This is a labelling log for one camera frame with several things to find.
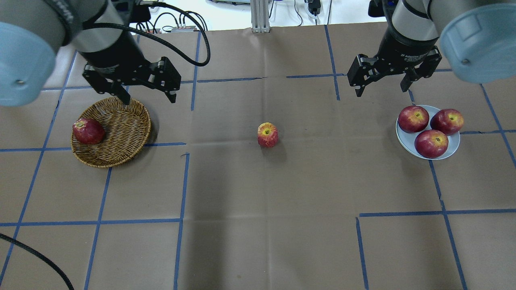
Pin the red apple on plate front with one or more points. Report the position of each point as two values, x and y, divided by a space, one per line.
431 144

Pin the light blue plate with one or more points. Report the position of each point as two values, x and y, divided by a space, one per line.
407 139

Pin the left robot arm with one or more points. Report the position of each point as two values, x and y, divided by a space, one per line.
33 31

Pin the aluminium frame post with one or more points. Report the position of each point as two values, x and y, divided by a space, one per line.
260 16

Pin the dark red apple in basket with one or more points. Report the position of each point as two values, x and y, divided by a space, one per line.
88 131

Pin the red apple on plate back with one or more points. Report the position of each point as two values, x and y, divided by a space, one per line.
413 119

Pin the red apple on plate side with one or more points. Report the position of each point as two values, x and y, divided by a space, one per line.
448 121

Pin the brown wicker basket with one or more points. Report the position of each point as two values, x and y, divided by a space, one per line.
127 130

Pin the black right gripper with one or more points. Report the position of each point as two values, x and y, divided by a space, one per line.
404 48

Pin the yellow-red apple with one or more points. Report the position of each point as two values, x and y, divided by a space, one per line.
267 135

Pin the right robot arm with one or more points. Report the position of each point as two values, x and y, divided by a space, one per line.
477 37

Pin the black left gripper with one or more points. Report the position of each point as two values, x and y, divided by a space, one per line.
114 56

